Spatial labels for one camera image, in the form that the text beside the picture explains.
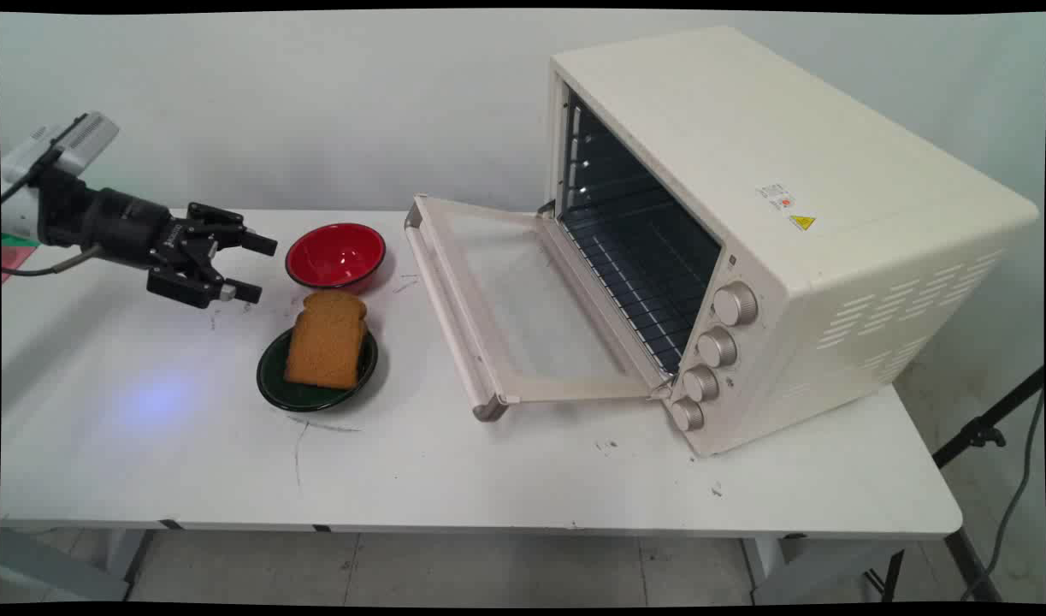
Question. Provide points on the silver oven knob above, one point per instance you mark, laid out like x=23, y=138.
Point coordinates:
x=700, y=383
x=716, y=347
x=687, y=414
x=735, y=304

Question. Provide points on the cream toaster oven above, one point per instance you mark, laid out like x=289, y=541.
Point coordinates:
x=830, y=214

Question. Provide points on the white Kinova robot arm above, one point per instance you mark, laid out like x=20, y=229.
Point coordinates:
x=14, y=204

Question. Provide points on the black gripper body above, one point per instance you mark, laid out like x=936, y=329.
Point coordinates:
x=116, y=227

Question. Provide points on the red and green paper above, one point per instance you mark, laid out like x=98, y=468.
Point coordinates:
x=11, y=255

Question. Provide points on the dark green plate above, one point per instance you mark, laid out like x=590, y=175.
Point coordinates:
x=270, y=376

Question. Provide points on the white label sticker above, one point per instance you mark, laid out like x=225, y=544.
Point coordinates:
x=777, y=196

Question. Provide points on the black tripod stand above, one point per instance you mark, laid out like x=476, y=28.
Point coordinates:
x=972, y=436

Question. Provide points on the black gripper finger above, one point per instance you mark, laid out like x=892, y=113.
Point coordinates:
x=199, y=287
x=232, y=227

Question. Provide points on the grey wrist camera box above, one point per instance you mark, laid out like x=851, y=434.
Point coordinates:
x=76, y=141

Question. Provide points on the brown bread slice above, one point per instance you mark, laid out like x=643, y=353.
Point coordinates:
x=326, y=342

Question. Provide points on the red bowl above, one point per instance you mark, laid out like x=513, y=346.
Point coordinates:
x=335, y=255

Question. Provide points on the yellow warning sticker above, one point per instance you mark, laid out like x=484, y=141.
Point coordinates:
x=801, y=222

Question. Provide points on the glass oven door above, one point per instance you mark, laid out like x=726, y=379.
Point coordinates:
x=514, y=308

